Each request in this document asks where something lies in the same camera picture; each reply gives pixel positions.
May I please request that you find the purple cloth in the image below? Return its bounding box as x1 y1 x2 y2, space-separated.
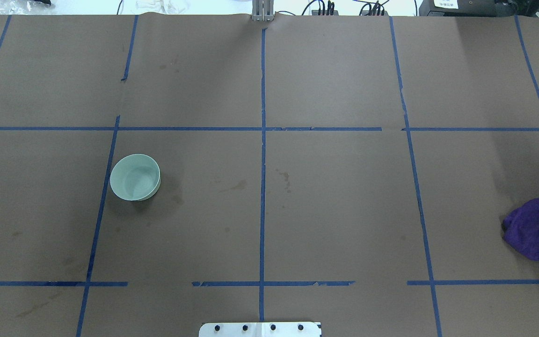
501 198 539 262

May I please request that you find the black power adapter box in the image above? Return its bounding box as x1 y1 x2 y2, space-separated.
418 0 517 17

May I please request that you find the green ceramic bowl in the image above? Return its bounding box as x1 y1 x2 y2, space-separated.
109 154 162 201

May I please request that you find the clear plastic bag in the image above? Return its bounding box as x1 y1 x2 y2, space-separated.
0 0 43 15

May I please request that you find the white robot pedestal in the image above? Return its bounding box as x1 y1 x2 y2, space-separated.
198 322 322 337

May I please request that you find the aluminium frame post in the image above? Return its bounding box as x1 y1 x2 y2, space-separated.
252 0 275 22

